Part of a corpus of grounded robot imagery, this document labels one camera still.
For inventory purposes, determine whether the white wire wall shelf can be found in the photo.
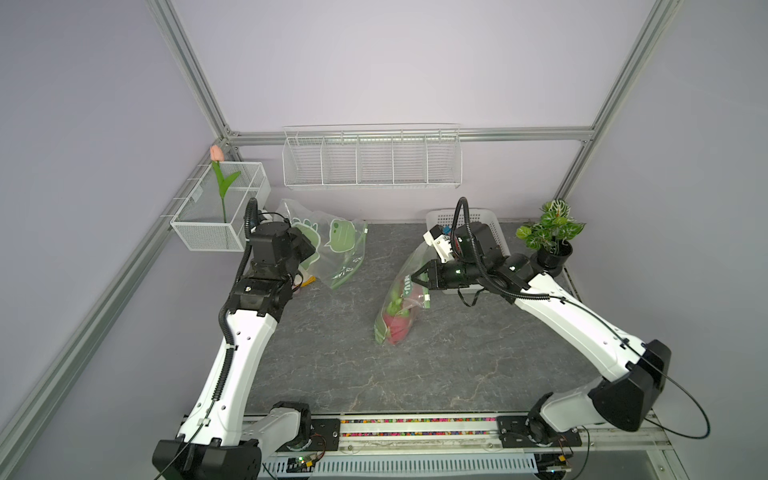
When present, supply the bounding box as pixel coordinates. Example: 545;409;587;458
282;123;463;189

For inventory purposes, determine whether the dragon fruit in far bag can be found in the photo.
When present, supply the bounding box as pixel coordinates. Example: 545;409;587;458
383;310;414;344

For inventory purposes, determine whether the artificial pink tulip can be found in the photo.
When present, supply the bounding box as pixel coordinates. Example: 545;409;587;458
209;145;241;222

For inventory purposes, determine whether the white plastic basket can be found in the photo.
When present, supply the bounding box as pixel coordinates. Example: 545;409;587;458
425;208;511;259

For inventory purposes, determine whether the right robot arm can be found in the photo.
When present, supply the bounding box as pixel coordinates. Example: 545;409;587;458
410;198;673;446

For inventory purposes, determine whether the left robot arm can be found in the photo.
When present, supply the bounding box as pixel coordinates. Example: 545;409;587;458
152;199;316;479

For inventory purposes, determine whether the white mesh wall box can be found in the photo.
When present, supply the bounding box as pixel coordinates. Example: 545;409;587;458
170;161;271;252

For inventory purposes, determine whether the zip-top bag green print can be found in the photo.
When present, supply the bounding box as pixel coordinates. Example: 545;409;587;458
374;243;437;344
278;199;368;289

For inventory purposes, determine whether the white knit glove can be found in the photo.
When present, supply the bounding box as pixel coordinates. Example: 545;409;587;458
300;271;317;287

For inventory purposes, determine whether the potted green plant black vase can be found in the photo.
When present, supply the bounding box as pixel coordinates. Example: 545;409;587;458
516;199;586;277

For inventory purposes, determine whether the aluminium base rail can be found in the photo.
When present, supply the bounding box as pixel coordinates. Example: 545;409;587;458
239;411;673;460

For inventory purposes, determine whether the white vented cable duct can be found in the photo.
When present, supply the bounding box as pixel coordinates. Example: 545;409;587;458
259;453;539;479

